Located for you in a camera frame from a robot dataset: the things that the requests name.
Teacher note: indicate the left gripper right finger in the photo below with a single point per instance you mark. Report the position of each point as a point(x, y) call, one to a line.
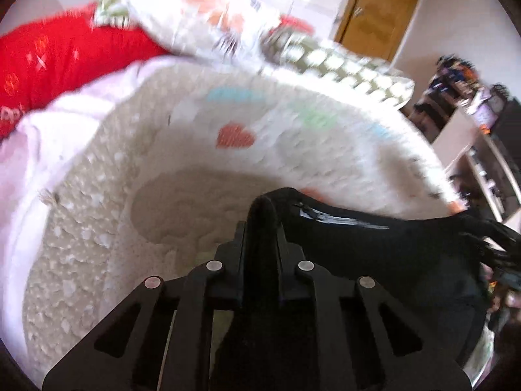
point(372, 309)

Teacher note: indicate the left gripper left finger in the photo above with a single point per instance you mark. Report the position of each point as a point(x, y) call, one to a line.
point(160, 336)

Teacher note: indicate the black pants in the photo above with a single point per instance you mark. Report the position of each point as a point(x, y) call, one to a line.
point(247, 357)

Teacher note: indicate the wooden bedroom door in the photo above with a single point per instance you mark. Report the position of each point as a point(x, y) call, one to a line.
point(375, 28)

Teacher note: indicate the patchwork quilted bedspread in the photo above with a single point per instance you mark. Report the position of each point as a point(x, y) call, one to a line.
point(170, 173)

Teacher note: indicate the white shelf unit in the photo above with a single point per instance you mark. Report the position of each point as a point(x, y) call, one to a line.
point(479, 170)

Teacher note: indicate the white bed sheet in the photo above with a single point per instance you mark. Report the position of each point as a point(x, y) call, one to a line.
point(34, 158)

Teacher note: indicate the black television screen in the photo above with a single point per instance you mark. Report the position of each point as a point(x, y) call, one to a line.
point(507, 130)

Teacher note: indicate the shoe rack with clutter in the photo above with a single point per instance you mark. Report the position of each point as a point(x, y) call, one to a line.
point(455, 85)

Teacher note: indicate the red pillow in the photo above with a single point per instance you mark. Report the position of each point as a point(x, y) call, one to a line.
point(50, 56)

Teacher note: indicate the green sheep-print bolster pillow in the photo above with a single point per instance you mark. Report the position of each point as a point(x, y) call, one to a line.
point(336, 70)

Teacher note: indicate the floral white pillow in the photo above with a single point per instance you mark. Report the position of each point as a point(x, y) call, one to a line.
point(227, 31)

